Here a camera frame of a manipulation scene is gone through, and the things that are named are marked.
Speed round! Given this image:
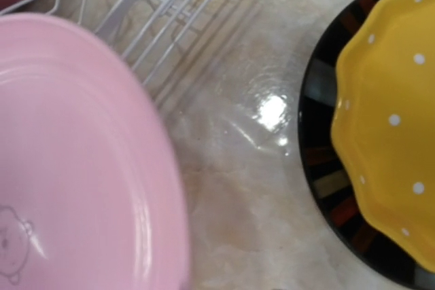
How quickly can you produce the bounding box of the white wire dish rack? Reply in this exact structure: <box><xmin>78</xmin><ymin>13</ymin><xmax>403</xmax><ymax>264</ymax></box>
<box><xmin>0</xmin><ymin>0</ymin><xmax>266</xmax><ymax>107</ymax></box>

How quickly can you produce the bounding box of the light pink plate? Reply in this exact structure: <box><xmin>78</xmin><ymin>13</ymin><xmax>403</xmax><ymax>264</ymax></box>
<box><xmin>1</xmin><ymin>13</ymin><xmax>190</xmax><ymax>289</ymax></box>

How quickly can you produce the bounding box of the black striped rim plate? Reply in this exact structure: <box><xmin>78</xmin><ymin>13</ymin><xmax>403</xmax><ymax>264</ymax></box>
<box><xmin>298</xmin><ymin>0</ymin><xmax>434</xmax><ymax>289</ymax></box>

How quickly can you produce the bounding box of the yellow polka dot plate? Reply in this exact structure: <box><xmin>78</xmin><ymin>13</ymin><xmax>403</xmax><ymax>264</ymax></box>
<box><xmin>331</xmin><ymin>0</ymin><xmax>434</xmax><ymax>270</ymax></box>

